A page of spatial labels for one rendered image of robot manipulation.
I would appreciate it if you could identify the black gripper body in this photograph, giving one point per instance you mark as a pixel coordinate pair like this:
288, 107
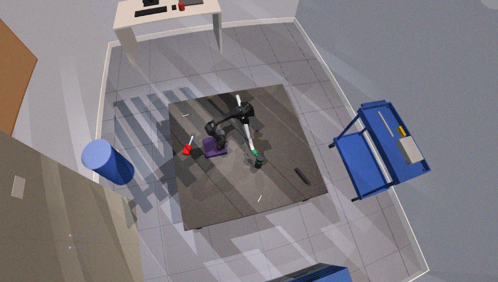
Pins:
245, 120

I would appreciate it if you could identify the green cup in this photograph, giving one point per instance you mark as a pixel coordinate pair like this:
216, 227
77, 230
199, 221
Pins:
254, 152

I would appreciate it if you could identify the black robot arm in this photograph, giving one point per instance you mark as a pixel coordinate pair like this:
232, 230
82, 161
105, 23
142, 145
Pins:
236, 112

